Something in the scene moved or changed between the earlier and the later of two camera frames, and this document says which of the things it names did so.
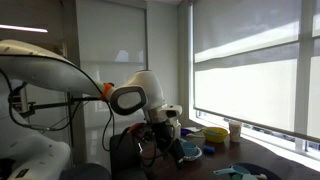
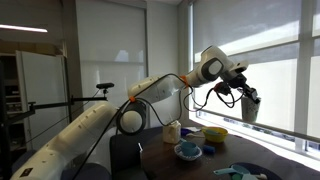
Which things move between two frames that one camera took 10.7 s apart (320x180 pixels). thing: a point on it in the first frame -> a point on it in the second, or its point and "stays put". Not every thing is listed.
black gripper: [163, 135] -> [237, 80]
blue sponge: [208, 149] stays put
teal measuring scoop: [231, 169] stays put
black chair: [125, 158] stays put
